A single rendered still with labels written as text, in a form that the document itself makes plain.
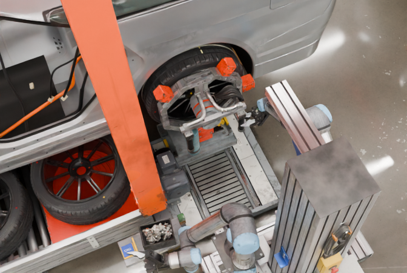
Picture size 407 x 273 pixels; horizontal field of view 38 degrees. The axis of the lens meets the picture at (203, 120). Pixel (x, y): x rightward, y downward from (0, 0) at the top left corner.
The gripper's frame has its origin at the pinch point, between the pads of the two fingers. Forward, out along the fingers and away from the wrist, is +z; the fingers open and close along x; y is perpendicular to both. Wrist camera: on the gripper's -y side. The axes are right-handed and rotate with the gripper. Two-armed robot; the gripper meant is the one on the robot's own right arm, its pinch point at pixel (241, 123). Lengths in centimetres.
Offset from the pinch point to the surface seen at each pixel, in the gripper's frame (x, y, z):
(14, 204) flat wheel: -22, -32, 149
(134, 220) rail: 13, -48, 82
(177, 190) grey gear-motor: 6, -45, 49
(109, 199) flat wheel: -1, -33, 92
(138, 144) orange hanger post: 21, 60, 66
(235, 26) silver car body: -30, 53, -10
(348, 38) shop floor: -79, -83, -137
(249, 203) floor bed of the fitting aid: 22, -77, 3
